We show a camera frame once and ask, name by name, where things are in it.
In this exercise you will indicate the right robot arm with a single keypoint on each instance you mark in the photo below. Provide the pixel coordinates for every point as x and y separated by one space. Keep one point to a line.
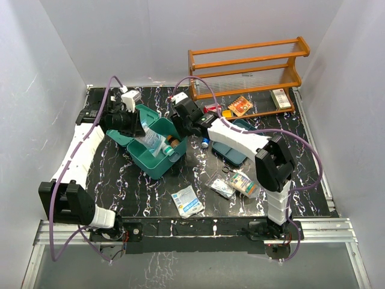
273 160

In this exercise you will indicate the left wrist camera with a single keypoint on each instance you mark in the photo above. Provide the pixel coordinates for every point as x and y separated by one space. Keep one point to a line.
124 99

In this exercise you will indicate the white spray bottle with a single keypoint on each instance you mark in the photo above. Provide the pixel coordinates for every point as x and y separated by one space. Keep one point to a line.
167 150

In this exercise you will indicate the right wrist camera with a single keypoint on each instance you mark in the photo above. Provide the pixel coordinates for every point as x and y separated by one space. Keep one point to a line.
178 98

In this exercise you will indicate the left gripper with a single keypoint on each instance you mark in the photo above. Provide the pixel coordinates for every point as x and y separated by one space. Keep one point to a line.
135 129

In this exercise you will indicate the blue swab packet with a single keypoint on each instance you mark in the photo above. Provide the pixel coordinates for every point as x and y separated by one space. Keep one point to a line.
152 141

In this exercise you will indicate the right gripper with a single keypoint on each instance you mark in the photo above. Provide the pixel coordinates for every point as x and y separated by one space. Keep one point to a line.
177 121

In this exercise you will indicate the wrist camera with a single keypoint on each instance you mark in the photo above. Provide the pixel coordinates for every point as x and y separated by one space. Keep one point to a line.
124 99
178 98

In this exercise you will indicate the red white medicine box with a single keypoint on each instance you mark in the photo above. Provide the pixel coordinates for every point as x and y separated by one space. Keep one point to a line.
212 107

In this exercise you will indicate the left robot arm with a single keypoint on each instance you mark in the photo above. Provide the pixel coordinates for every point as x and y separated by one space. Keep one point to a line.
64 197

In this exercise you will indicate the small black scissors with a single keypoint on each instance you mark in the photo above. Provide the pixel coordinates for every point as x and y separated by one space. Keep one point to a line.
227 169

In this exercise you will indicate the bagged bandage box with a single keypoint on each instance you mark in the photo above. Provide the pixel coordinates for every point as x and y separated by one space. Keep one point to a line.
244 185

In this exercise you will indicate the blue white bandage roll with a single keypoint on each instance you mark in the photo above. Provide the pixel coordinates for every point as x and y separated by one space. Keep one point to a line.
205 143

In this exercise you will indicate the white blue gauze packet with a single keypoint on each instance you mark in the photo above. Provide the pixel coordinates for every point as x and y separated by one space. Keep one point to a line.
187 202

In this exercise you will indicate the clear bag of plasters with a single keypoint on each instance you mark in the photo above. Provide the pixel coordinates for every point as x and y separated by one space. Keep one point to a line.
219 183

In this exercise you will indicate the white green medicine box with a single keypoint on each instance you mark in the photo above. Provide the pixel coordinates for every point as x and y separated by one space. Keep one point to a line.
280 99

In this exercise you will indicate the brown medicine bottle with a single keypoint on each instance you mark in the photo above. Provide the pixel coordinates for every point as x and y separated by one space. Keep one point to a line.
172 141

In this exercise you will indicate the wooden shelf rack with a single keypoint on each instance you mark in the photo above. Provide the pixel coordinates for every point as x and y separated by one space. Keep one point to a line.
252 71

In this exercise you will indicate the orange snack packet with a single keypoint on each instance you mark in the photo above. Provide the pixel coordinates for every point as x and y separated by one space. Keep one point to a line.
240 106

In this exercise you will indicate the yellow tape measure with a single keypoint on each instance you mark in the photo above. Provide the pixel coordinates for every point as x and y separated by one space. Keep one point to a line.
227 113

